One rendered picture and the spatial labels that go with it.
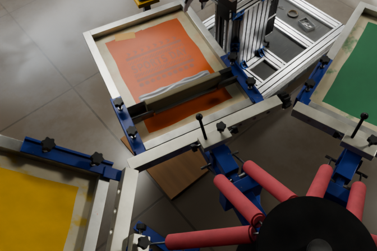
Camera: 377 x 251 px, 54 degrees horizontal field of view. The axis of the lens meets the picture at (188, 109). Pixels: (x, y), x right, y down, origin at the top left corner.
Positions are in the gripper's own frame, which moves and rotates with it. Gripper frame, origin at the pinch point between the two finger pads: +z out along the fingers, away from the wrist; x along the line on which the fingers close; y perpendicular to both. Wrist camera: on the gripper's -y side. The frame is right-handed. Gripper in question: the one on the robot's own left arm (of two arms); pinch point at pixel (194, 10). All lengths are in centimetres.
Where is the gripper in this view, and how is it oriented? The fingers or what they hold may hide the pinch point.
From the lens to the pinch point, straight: 180.3
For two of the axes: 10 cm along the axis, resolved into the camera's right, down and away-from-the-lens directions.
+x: -9.0, 2.3, -3.6
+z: -1.6, 6.0, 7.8
